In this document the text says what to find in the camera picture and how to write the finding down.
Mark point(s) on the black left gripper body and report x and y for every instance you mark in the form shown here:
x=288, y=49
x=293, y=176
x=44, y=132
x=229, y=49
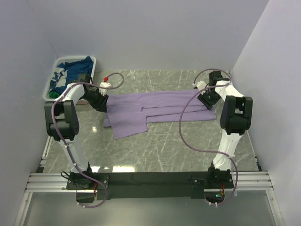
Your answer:
x=96, y=99

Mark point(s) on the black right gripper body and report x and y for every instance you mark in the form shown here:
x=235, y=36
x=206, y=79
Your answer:
x=209, y=98

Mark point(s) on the purple t shirt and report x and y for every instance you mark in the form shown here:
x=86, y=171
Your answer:
x=129, y=114

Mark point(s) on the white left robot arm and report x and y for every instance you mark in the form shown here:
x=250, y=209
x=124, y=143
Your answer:
x=62, y=122

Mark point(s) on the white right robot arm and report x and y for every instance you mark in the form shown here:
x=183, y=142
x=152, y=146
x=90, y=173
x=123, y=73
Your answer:
x=235, y=117

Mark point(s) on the blue printed t shirt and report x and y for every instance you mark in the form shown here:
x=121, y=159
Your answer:
x=68, y=72

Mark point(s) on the green t shirt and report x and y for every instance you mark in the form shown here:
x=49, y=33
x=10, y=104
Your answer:
x=53, y=95

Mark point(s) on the white laundry basket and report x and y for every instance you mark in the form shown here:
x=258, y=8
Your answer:
x=60, y=60

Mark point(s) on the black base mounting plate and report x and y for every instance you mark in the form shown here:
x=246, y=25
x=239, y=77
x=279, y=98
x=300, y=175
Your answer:
x=151, y=184

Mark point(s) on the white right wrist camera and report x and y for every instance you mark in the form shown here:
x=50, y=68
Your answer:
x=199, y=85

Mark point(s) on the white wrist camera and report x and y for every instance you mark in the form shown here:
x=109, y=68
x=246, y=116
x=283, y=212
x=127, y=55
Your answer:
x=199, y=85
x=104, y=86

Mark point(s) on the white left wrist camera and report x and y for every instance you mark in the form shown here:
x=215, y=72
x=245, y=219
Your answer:
x=104, y=86

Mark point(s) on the aluminium frame rail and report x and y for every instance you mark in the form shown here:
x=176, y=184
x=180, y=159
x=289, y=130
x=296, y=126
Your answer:
x=243, y=181

